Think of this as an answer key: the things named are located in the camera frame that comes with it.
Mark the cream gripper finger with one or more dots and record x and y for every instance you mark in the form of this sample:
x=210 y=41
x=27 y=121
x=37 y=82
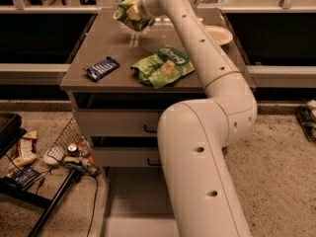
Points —
x=133 y=13

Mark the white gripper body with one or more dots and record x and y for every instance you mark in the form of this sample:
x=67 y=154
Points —
x=147 y=3

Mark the green jalapeno chip bag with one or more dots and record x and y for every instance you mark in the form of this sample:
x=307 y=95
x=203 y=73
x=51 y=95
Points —
x=121 y=16

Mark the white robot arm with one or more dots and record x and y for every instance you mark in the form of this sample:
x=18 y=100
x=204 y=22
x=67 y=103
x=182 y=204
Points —
x=192 y=134

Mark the large green snack bag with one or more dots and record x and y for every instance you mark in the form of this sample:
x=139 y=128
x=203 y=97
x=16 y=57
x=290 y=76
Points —
x=167 y=65

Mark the grey drawer cabinet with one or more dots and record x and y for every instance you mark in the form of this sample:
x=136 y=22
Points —
x=120 y=89

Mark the open bottom drawer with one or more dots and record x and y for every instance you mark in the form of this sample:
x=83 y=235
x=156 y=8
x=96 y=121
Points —
x=138 y=204

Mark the blue candy bar wrapper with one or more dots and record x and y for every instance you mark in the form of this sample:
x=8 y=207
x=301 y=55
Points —
x=102 y=68

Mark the white paper bowl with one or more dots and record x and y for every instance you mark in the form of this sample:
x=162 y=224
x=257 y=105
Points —
x=221 y=35

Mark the soda can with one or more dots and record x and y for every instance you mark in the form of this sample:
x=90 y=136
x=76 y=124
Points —
x=72 y=150

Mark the white red snack box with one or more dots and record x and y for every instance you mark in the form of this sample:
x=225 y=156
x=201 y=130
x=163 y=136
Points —
x=24 y=152

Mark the blue packet on floor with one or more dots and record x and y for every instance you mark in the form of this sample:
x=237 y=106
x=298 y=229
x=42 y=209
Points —
x=23 y=179

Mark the top drawer with black handle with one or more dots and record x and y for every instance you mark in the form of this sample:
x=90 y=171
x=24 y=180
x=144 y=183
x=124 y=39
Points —
x=117 y=122

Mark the drawer with black handle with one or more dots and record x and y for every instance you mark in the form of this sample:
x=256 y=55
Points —
x=117 y=122
x=126 y=157

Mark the wire mesh basket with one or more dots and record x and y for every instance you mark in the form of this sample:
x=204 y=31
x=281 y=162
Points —
x=57 y=154

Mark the middle drawer with black handle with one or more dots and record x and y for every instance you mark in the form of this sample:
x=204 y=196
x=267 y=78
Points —
x=126 y=157

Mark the black cart frame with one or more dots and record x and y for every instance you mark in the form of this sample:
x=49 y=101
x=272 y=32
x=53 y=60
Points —
x=11 y=132

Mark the right wire basket with items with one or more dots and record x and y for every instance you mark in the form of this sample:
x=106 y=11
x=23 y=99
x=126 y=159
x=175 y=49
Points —
x=306 y=116

